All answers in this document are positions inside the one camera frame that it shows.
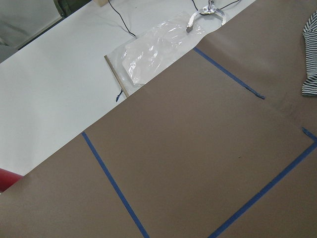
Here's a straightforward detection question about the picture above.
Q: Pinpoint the striped polo shirt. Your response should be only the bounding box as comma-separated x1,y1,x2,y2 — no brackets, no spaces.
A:
302,11,317,96

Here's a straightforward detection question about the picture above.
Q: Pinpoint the clear plastic bag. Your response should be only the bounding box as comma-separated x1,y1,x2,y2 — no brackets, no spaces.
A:
105,12,207,97

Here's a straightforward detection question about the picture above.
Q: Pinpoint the brown paper table cover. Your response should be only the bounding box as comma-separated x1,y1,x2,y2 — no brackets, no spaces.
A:
0,0,317,238

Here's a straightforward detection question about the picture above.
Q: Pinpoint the metal reacher grabber tool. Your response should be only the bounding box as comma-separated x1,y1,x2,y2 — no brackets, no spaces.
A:
186,0,226,33

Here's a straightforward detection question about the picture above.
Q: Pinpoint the red cylinder object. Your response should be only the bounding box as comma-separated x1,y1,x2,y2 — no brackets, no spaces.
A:
0,169,23,192

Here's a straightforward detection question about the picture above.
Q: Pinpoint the black cable on table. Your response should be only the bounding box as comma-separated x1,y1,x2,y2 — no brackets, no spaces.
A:
107,0,137,38

